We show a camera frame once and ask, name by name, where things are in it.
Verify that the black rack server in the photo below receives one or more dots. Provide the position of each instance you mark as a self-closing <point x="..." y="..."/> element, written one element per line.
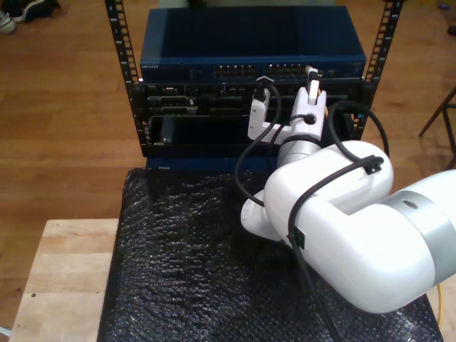
<point x="213" y="103"/>

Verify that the black rack shelf tray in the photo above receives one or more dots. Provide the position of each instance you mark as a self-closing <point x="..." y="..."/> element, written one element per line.
<point x="196" y="135"/>

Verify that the blue base board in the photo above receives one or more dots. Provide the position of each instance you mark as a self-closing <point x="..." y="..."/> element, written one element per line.
<point x="196" y="164"/>

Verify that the dark wooden chair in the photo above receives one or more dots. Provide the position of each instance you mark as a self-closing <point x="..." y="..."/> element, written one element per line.
<point x="432" y="118"/>

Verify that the small blue object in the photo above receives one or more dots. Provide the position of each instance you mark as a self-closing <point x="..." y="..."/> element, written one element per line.
<point x="443" y="6"/>

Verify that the black bubble mat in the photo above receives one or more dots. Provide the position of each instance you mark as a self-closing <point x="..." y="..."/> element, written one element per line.
<point x="178" y="267"/>

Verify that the dark sneaker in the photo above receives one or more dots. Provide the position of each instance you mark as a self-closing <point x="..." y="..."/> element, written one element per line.
<point x="39" y="7"/>

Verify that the white sneaker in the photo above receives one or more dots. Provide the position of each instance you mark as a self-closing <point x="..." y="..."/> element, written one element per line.
<point x="5" y="23"/>

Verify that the black perforated rack post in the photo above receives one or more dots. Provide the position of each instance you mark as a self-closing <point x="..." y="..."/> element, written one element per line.
<point x="390" y="18"/>
<point x="121" y="42"/>

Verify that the blue network switch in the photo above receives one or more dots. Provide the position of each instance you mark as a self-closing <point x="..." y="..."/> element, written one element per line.
<point x="213" y="35"/>

